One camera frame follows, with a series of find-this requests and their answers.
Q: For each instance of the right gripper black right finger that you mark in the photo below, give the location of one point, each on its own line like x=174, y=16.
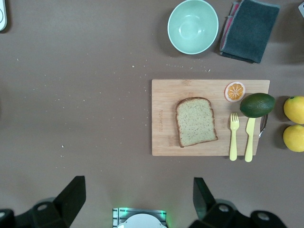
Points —
x=213, y=218

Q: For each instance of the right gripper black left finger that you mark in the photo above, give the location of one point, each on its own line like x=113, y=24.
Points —
x=64, y=204

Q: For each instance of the plain bread slice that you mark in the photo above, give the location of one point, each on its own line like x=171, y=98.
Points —
x=194, y=121

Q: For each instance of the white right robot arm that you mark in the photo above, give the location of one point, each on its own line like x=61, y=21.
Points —
x=142, y=222

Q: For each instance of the pale yellow plastic fork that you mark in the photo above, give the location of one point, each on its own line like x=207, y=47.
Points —
x=234, y=142

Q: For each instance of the pale yellow plastic knife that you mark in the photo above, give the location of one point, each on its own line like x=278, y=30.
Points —
x=249, y=142

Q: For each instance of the yellow lemon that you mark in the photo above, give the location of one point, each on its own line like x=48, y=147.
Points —
x=295, y=109
x=295, y=139

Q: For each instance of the dark green avocado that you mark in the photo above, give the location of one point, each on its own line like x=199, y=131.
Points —
x=257, y=105

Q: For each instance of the toy orange slice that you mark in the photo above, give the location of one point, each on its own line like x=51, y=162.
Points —
x=235, y=91

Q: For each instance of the bamboo cutting board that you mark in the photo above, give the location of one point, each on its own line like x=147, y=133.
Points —
x=166, y=95

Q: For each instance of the dark grey folded cloth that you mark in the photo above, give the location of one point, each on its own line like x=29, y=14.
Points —
x=249, y=31

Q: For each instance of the pale green bowl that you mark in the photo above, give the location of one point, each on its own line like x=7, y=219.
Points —
x=192, y=28

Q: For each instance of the cream tray with bear print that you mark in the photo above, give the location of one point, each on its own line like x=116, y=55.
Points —
x=2, y=16

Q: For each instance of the metal base plate of right arm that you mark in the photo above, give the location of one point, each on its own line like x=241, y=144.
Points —
x=116, y=213

